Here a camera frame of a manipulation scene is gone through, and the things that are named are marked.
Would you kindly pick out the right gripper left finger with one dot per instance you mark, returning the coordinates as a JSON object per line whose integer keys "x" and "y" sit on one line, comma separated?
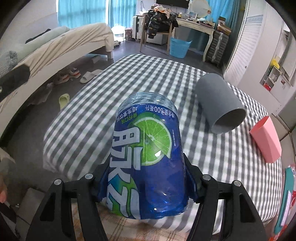
{"x": 53, "y": 219}

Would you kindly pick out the blue plastic bottle cup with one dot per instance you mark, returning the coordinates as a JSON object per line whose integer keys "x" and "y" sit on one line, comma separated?
{"x": 146, "y": 178}

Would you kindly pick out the pink faceted cup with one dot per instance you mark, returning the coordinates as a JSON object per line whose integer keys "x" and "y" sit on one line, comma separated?
{"x": 266, "y": 138}

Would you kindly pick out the grey cylindrical cup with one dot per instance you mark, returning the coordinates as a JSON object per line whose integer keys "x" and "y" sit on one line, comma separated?
{"x": 222, "y": 108}

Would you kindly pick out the teal lidded brown bin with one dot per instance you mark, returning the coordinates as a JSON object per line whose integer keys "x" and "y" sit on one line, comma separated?
{"x": 287, "y": 203}

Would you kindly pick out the plaid seat cushion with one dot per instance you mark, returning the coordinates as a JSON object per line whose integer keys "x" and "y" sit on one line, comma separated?
{"x": 120, "y": 228}

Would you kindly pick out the grey checkered tablecloth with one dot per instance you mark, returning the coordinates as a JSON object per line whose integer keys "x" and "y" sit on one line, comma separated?
{"x": 80, "y": 136}

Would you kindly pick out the yellow-green slipper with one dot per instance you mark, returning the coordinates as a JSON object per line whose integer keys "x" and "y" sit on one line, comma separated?
{"x": 64, "y": 100}

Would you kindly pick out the white slipper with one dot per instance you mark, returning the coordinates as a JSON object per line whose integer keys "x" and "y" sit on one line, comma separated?
{"x": 88, "y": 76}

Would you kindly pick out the bed with beige blanket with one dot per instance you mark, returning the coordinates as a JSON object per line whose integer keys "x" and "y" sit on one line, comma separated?
{"x": 35, "y": 69}

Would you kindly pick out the blue plastic basket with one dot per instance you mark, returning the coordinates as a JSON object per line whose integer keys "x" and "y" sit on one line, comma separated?
{"x": 179, "y": 48}

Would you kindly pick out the white vanity desk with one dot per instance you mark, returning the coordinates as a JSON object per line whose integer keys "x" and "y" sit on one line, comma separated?
{"x": 194, "y": 26}

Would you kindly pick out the blue window curtain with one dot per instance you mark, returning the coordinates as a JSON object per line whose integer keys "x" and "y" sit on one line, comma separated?
{"x": 76, "y": 13}

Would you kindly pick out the wooden chair with clothes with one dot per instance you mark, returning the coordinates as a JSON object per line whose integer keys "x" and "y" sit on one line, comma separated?
{"x": 158, "y": 21}

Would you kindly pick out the black wall television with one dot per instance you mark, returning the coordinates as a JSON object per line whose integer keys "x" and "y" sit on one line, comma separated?
{"x": 178, "y": 3}

